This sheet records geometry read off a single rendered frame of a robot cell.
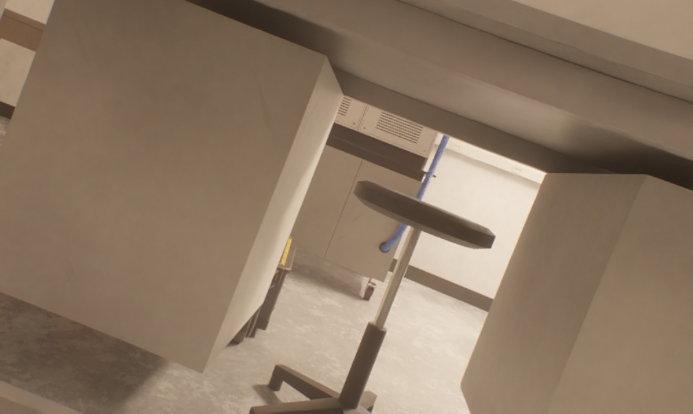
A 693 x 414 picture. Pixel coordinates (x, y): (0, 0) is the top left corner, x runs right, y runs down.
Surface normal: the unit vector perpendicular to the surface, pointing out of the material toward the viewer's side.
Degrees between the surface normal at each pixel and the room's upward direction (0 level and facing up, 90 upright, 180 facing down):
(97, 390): 0
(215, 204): 90
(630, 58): 90
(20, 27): 90
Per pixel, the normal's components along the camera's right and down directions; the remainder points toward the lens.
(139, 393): 0.36, -0.93
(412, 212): -0.29, -0.07
